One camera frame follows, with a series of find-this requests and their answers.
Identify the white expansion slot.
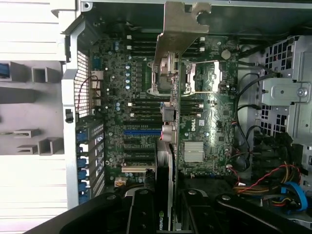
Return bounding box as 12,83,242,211
121,166,156,173

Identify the silver chipset heatsink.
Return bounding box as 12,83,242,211
184,141,204,163

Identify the blue expansion slot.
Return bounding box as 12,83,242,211
123,131,162,137

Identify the black long expansion slot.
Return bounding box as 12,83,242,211
123,119,163,127

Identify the green Dell motherboard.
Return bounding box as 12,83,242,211
89,34,238,181

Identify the black RAM slot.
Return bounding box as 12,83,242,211
126,45,205,51
135,107,204,113
131,39,200,45
130,112,203,118
126,34,205,40
131,50,200,56
128,102,204,108

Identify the black ribbed plastic block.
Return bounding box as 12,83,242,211
252,131,303,176

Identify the CPU socket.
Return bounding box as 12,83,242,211
146,59,195,96

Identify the silver socket cover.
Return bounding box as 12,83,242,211
189,60,225,95

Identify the grey plastic parts rack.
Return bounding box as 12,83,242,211
0,60,66,156

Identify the metal disk bay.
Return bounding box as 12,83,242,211
258,35,312,147

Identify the black open PC case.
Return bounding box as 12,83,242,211
60,0,312,230

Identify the red yellow wire bundle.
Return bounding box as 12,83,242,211
228,163,304,208

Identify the blue flat wire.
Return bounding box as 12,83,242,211
279,180,309,215

